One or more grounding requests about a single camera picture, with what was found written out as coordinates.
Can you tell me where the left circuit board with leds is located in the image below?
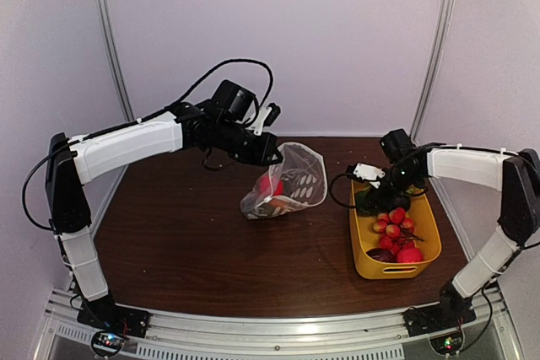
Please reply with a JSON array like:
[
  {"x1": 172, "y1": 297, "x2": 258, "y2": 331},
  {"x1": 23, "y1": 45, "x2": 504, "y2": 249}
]
[{"x1": 90, "y1": 330, "x2": 126, "y2": 357}]

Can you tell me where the black left camera cable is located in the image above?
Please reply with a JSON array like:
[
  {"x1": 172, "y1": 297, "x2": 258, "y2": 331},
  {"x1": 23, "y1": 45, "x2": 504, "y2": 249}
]
[{"x1": 62, "y1": 58, "x2": 274, "y2": 146}]

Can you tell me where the clear polka dot zip bag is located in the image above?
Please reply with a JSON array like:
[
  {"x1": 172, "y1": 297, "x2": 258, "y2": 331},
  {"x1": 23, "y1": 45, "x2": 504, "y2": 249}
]
[{"x1": 240, "y1": 142, "x2": 328, "y2": 220}]

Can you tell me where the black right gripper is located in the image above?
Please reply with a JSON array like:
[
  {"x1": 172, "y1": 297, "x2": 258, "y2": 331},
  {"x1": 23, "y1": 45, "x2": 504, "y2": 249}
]
[{"x1": 364, "y1": 165, "x2": 421, "y2": 212}]

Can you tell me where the black camera cable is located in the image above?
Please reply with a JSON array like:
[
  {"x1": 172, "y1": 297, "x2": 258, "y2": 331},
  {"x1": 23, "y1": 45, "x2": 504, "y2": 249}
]
[
  {"x1": 62, "y1": 58, "x2": 274, "y2": 146},
  {"x1": 328, "y1": 172, "x2": 381, "y2": 212}
]

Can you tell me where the pink toy fruit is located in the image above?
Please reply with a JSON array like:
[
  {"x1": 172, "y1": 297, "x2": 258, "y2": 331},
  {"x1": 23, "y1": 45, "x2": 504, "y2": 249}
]
[{"x1": 397, "y1": 247, "x2": 424, "y2": 264}]

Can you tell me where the red toy cherries bunch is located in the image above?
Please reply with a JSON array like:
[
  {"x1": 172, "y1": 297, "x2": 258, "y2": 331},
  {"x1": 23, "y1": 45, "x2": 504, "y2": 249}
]
[{"x1": 370, "y1": 207, "x2": 424, "y2": 253}]

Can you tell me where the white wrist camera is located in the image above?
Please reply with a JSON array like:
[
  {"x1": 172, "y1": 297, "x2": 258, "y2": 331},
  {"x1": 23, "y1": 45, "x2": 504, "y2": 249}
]
[
  {"x1": 345, "y1": 163, "x2": 386, "y2": 189},
  {"x1": 250, "y1": 103, "x2": 281, "y2": 136}
]

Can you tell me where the black right camera cable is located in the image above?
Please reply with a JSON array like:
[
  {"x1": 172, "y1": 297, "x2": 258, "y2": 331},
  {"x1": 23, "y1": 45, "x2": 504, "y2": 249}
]
[{"x1": 328, "y1": 172, "x2": 381, "y2": 212}]

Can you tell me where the yellow plastic basket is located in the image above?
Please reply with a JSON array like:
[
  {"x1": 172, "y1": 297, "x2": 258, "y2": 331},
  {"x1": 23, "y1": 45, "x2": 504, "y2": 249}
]
[{"x1": 349, "y1": 181, "x2": 442, "y2": 280}]

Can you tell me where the dark red toy beet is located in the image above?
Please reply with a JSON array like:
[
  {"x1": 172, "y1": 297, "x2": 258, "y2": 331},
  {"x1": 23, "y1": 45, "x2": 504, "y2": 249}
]
[{"x1": 366, "y1": 248, "x2": 397, "y2": 263}]

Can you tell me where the left aluminium frame post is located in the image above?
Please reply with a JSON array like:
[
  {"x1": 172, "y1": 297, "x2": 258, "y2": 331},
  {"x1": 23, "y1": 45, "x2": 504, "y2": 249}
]
[{"x1": 95, "y1": 0, "x2": 135, "y2": 121}]

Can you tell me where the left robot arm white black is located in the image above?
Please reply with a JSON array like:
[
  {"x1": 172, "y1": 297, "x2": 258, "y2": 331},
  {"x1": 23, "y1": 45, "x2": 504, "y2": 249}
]
[{"x1": 46, "y1": 80, "x2": 283, "y2": 330}]

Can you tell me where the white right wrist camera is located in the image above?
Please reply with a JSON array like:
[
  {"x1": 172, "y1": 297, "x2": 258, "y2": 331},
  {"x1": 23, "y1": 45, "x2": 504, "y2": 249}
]
[{"x1": 345, "y1": 163, "x2": 386, "y2": 189}]

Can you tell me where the circuit board with leds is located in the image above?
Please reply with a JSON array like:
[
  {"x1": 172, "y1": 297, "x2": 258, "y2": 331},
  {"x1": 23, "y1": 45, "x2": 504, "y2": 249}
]
[
  {"x1": 90, "y1": 330, "x2": 126, "y2": 357},
  {"x1": 429, "y1": 334, "x2": 464, "y2": 356}
]

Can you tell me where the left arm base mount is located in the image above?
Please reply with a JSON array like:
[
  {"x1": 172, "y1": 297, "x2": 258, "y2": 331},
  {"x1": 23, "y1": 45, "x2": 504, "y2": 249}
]
[{"x1": 77, "y1": 298, "x2": 150, "y2": 338}]

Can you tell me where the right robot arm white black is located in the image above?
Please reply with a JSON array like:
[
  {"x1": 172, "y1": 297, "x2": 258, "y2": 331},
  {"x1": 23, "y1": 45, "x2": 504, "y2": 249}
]
[{"x1": 354, "y1": 129, "x2": 539, "y2": 328}]

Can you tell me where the right aluminium frame post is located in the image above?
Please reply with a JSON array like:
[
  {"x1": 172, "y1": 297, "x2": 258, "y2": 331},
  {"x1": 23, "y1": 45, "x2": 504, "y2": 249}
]
[{"x1": 409, "y1": 0, "x2": 455, "y2": 141}]

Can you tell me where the aluminium frame post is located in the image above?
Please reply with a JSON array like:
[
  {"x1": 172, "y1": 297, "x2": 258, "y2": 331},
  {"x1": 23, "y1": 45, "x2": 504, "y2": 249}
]
[
  {"x1": 409, "y1": 0, "x2": 455, "y2": 141},
  {"x1": 95, "y1": 0, "x2": 135, "y2": 121}
]

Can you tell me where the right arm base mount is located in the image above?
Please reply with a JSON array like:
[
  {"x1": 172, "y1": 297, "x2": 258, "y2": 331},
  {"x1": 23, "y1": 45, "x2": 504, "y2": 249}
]
[{"x1": 402, "y1": 298, "x2": 477, "y2": 337}]

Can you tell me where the green toy pepper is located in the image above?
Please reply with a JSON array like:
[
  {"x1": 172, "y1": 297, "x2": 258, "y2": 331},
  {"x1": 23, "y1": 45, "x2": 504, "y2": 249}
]
[{"x1": 354, "y1": 189, "x2": 375, "y2": 217}]

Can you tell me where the red toy strawberry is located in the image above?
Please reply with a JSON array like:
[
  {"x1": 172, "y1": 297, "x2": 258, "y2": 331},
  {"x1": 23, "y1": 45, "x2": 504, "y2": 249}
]
[{"x1": 258, "y1": 175, "x2": 284, "y2": 196}]

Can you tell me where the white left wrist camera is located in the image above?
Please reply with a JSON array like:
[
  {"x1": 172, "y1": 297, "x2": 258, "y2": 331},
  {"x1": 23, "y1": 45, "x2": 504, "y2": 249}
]
[{"x1": 250, "y1": 103, "x2": 281, "y2": 136}]

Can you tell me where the front aluminium rail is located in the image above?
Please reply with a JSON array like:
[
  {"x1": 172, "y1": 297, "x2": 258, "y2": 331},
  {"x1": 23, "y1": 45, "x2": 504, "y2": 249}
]
[{"x1": 41, "y1": 287, "x2": 520, "y2": 360}]

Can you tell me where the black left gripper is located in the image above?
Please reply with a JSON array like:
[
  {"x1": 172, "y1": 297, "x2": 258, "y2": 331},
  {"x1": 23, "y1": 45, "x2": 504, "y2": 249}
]
[{"x1": 214, "y1": 118, "x2": 283, "y2": 166}]

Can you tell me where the right circuit board with leds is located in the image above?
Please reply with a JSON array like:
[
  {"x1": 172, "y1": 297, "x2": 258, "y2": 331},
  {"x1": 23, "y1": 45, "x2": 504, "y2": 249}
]
[{"x1": 429, "y1": 334, "x2": 464, "y2": 356}]

